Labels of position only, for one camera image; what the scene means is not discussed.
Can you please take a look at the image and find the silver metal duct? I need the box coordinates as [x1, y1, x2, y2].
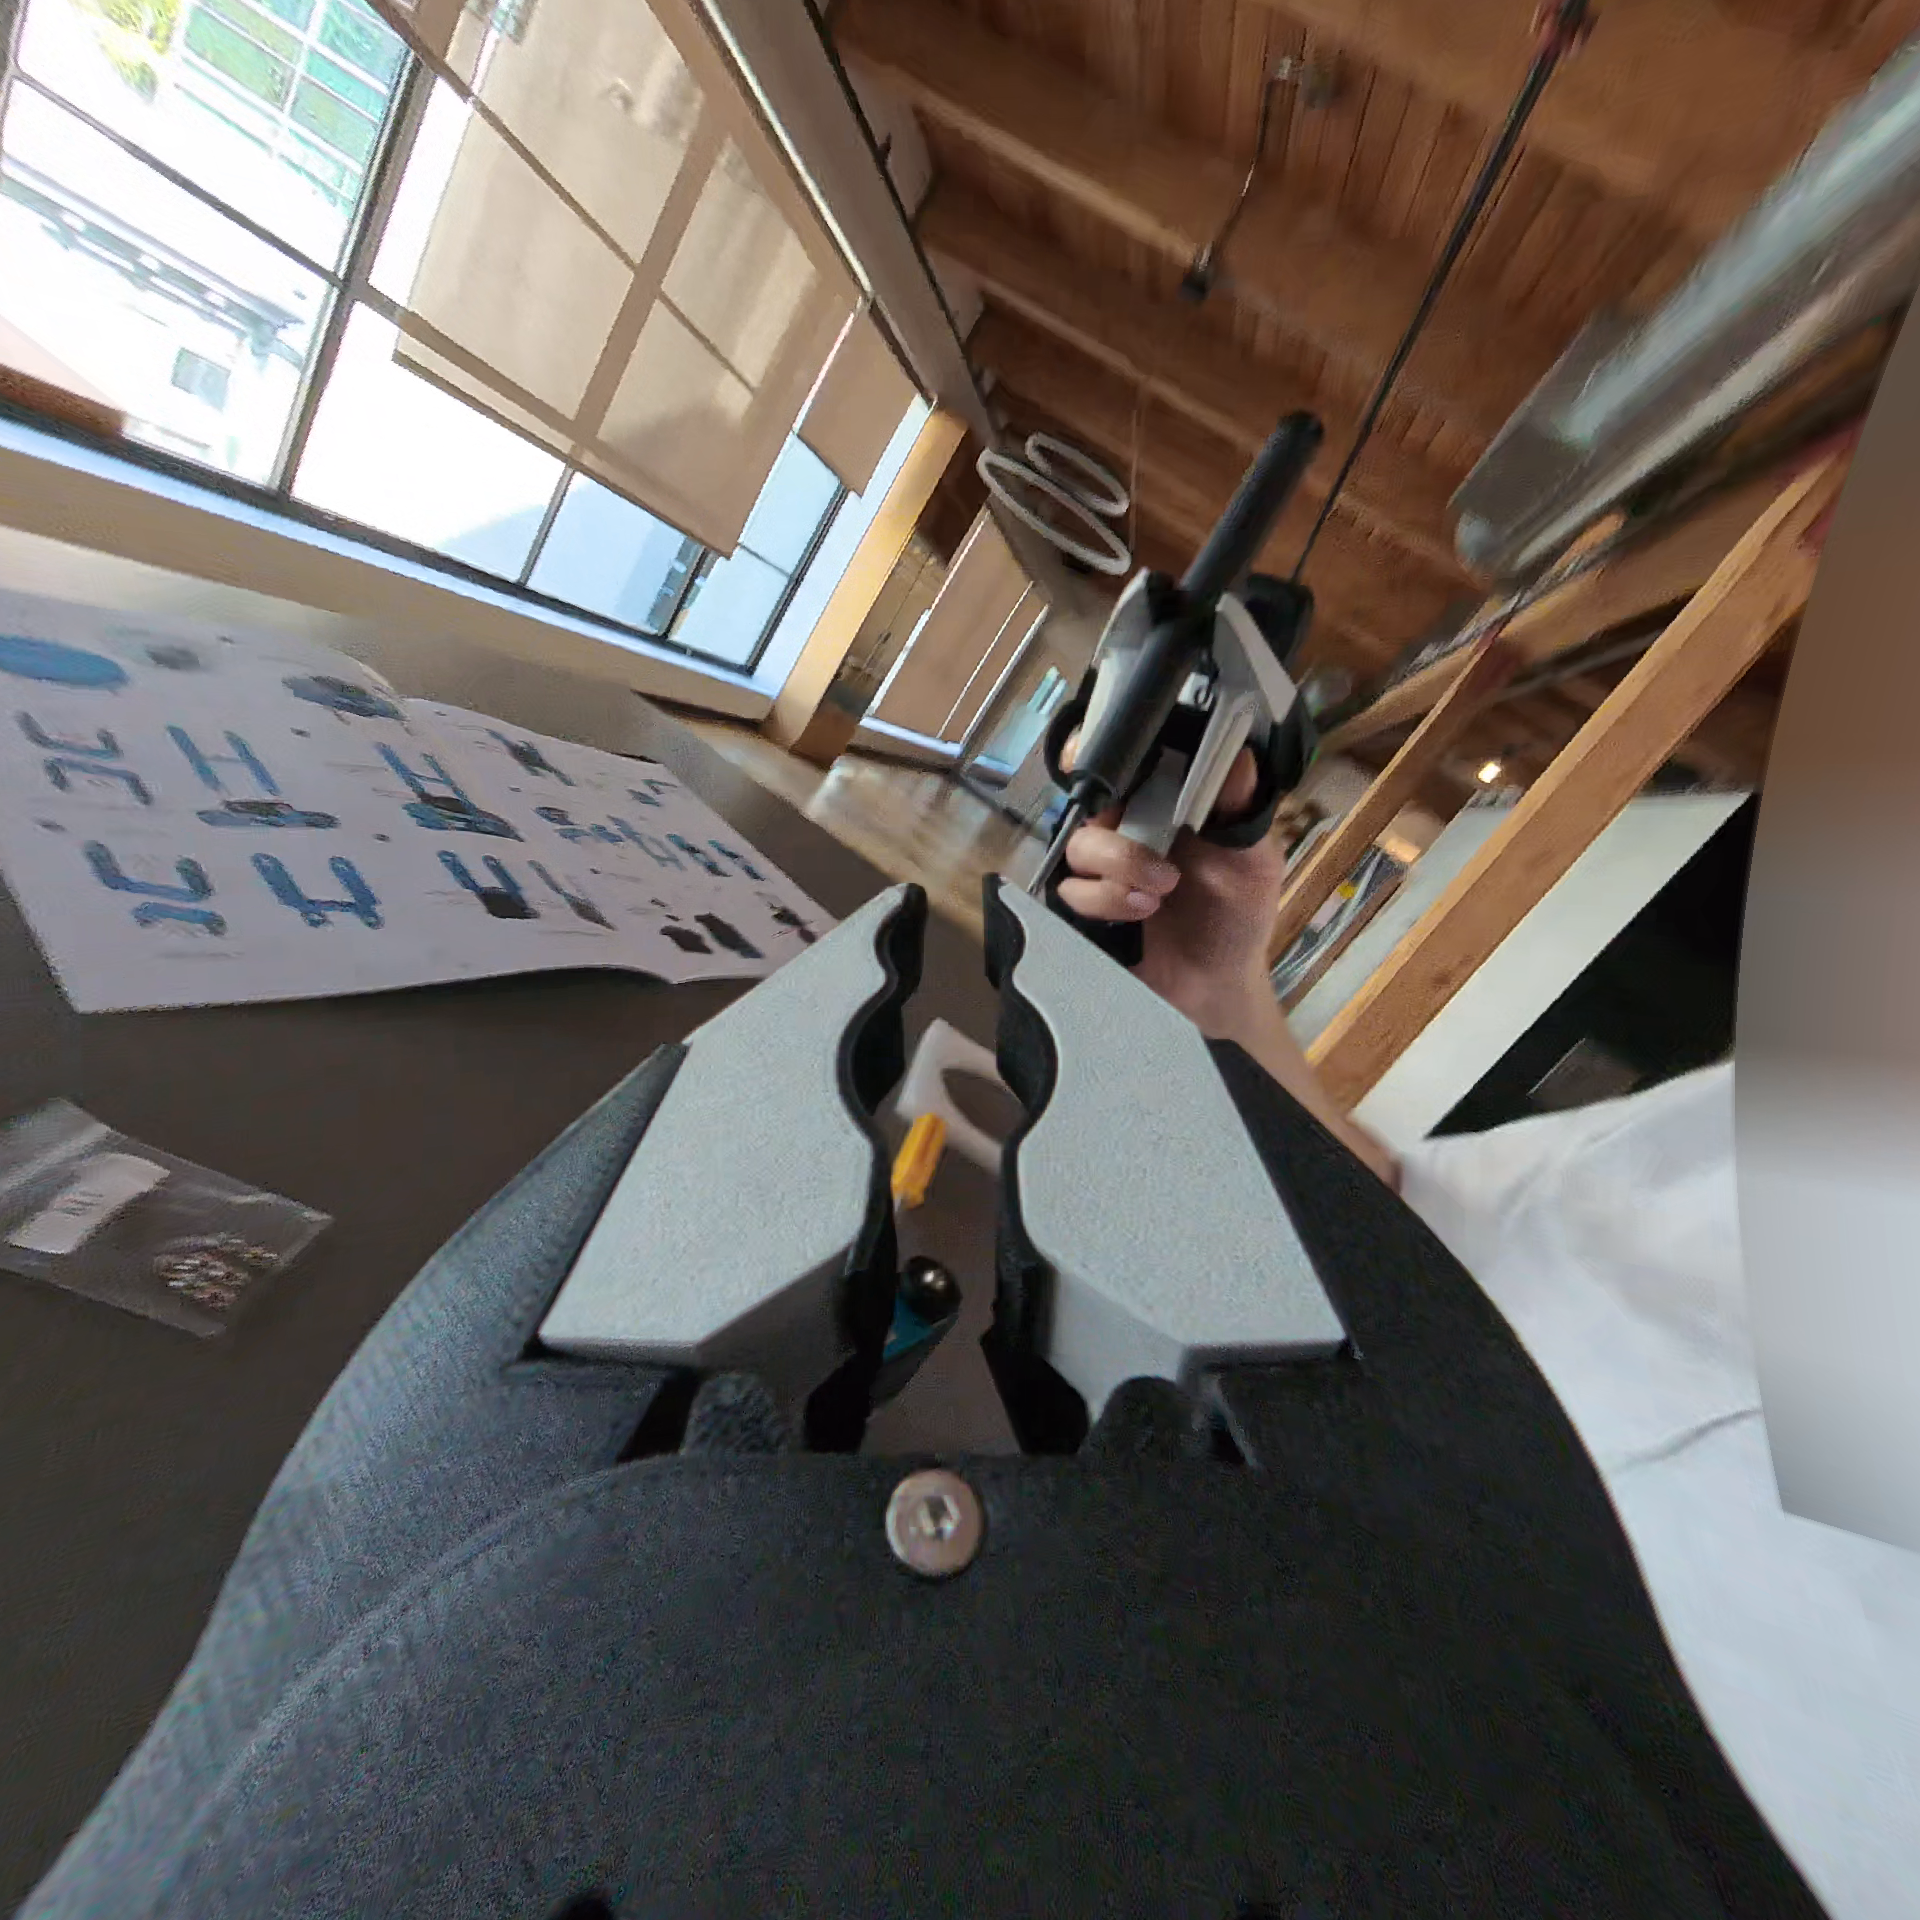
[1447, 45, 1920, 590]

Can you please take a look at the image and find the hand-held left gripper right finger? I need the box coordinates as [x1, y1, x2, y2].
[983, 873, 1349, 1455]

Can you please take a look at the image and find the small white ring lamp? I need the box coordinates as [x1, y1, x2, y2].
[1024, 432, 1135, 520]

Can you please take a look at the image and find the white printed paper sheet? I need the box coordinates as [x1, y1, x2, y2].
[0, 586, 838, 1017]

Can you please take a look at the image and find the white foam block with hole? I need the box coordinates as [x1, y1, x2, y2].
[896, 1019, 1026, 1165]

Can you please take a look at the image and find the large glass window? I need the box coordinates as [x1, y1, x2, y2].
[0, 0, 845, 664]

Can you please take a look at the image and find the beige roller blind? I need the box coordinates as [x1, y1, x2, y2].
[368, 0, 867, 559]
[795, 305, 934, 501]
[870, 510, 1056, 739]

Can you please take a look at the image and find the person's right hand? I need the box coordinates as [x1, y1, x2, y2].
[1053, 742, 1296, 993]

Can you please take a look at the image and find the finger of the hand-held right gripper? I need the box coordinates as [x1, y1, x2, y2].
[1084, 573, 1197, 723]
[1200, 592, 1301, 739]

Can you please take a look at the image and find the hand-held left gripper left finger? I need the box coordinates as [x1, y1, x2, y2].
[538, 881, 928, 1453]

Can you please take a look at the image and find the clear plastic bag of screws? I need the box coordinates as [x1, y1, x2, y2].
[0, 1096, 336, 1338]

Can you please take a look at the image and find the black screwdriver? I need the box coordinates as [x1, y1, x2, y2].
[1026, 411, 1327, 905]

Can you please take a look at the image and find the large white ring lamp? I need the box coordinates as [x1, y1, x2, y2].
[975, 447, 1135, 575]

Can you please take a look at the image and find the person's right forearm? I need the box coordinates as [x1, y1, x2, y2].
[1183, 899, 1408, 1191]

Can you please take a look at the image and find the person's white shirt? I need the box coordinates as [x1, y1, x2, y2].
[1358, 1063, 1920, 1920]

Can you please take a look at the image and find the long black ceiling pipe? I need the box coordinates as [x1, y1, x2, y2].
[1306, 0, 1595, 578]

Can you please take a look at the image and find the wooden post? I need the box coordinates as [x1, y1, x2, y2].
[1302, 449, 1856, 1114]

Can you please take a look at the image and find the blue and black part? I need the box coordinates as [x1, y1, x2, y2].
[882, 1258, 963, 1360]

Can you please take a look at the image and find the grey conduit fixture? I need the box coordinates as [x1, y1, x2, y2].
[1182, 56, 1309, 302]

